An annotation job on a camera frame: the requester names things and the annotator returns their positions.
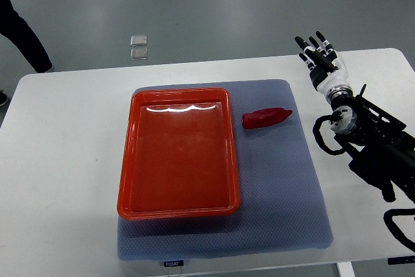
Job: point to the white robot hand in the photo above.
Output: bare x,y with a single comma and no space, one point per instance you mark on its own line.
328,72

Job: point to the red pepper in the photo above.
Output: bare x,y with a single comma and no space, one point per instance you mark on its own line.
265,117

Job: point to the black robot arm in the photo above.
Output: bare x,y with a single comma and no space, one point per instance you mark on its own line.
382,153

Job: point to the red plastic tray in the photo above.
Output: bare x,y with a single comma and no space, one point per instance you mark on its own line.
179,156

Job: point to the blue-grey textured mat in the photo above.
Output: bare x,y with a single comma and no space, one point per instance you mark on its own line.
282,205

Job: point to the upper floor socket plate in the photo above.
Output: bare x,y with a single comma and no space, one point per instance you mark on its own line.
138,40

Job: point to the floor socket plate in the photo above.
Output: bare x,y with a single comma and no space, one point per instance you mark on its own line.
138,40
139,53

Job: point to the lower floor socket plate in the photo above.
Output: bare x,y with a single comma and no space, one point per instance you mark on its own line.
139,53

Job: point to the white table leg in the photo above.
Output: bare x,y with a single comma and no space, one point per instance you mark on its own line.
345,269

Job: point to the dark label right edge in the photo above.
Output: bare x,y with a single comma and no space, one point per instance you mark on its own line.
401,260

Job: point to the black table label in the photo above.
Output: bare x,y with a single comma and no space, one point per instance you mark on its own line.
174,263

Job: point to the person's dark trouser leg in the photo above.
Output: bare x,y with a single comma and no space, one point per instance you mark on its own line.
17,30

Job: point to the person's shoe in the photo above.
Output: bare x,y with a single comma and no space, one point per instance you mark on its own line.
3,98

